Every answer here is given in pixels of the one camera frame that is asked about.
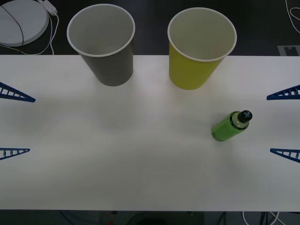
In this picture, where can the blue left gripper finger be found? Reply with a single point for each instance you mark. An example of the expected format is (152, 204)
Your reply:
(11, 152)
(14, 94)

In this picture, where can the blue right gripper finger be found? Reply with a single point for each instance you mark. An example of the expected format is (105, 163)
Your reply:
(289, 153)
(288, 93)

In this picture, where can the green plastic bottle black cap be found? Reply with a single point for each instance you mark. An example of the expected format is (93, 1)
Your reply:
(225, 127)

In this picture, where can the white round disc base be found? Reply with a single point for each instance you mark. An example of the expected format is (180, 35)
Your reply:
(30, 23)

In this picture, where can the yellow-green plastic waste bin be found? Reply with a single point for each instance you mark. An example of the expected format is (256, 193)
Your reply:
(189, 75)

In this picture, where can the grey plastic waste bin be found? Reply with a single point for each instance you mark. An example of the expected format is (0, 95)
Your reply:
(112, 70)

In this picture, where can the white power switch block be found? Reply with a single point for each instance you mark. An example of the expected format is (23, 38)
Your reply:
(48, 5)

